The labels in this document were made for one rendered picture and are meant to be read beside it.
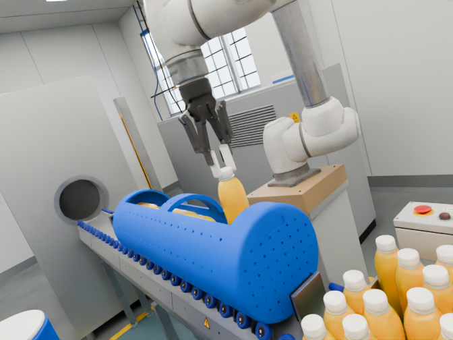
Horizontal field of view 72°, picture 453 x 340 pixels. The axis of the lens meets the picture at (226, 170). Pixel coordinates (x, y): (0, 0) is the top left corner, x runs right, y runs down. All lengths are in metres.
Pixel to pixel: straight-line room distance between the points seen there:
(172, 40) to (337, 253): 1.08
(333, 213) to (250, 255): 0.74
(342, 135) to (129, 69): 5.55
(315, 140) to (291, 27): 0.42
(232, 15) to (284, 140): 0.72
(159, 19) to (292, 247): 0.61
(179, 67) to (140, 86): 5.76
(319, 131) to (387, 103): 2.26
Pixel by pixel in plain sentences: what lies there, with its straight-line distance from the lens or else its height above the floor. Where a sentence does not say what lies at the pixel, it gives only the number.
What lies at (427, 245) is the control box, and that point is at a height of 1.04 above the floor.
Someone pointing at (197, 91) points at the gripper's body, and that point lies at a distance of 0.73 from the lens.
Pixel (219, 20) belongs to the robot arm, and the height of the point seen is 1.65.
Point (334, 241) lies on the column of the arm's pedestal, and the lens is 1.41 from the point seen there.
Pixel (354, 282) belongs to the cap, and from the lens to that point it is 0.69.
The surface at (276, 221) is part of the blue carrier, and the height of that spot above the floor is 1.19.
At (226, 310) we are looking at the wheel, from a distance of 0.92.
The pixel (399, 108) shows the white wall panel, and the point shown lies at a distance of 3.45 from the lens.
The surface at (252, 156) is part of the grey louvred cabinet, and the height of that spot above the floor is 0.91.
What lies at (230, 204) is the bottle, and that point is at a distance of 0.78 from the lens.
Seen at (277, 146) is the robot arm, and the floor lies 1.24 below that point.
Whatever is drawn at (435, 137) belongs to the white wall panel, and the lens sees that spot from 3.46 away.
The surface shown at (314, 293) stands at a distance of 0.80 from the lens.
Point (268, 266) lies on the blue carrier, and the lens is 0.76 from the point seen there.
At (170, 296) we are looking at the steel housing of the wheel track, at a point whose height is 0.89.
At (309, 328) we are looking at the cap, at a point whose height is 1.09.
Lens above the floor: 1.51
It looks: 13 degrees down
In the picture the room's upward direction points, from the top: 19 degrees counter-clockwise
